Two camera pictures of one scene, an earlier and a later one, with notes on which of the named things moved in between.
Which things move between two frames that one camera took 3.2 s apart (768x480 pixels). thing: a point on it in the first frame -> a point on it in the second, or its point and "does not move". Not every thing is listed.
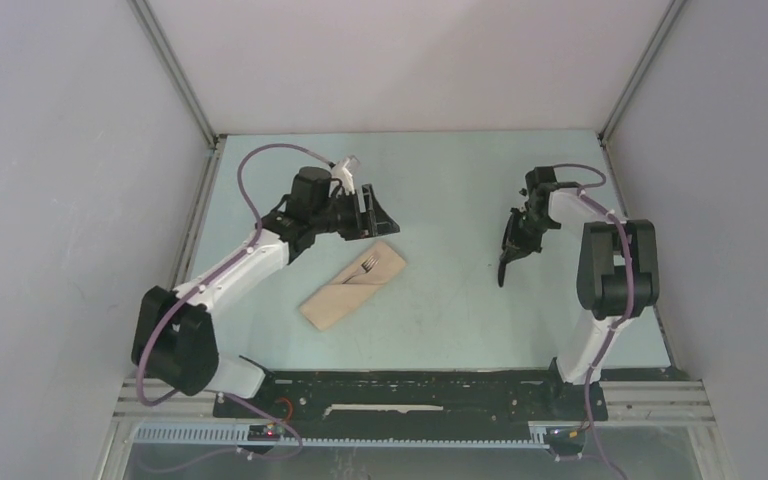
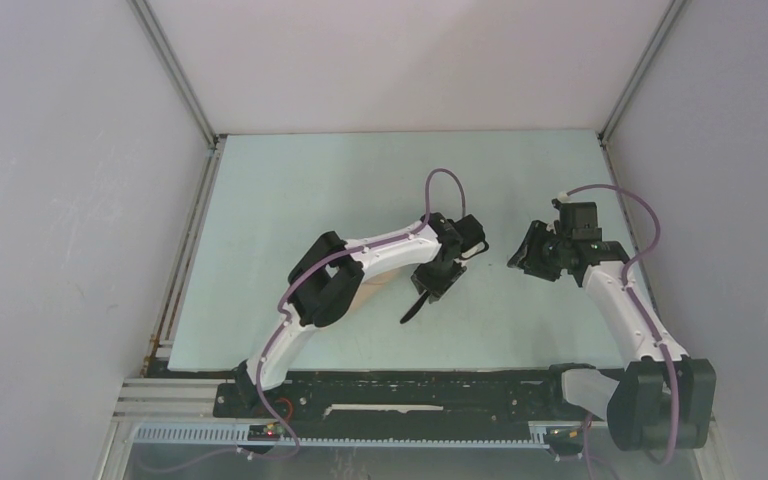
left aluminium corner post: x=152 y=31 does not move
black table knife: x=501 y=273 -> x=416 y=307
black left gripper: x=378 y=222 -> x=437 y=287
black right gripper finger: x=514 y=238 -> x=539 y=254
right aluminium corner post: x=662 y=29 does not move
